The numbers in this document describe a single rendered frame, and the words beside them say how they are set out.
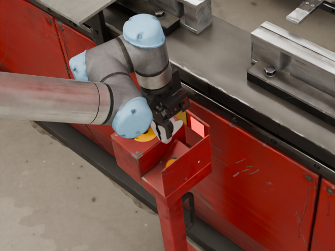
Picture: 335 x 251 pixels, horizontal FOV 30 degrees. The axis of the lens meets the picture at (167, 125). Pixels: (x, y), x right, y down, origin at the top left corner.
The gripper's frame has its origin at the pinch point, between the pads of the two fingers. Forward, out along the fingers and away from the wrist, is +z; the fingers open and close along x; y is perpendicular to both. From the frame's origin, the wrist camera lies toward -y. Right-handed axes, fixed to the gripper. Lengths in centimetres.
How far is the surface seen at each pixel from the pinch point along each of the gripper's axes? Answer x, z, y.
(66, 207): 61, 83, -13
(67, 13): 37.0, -15.9, 4.6
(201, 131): -2.3, 4.1, 9.7
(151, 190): 0.5, 14.7, -6.4
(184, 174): -4.7, 10.0, 0.7
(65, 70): 68, 31, 11
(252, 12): 89, 95, 121
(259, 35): -1.5, -10.4, 32.4
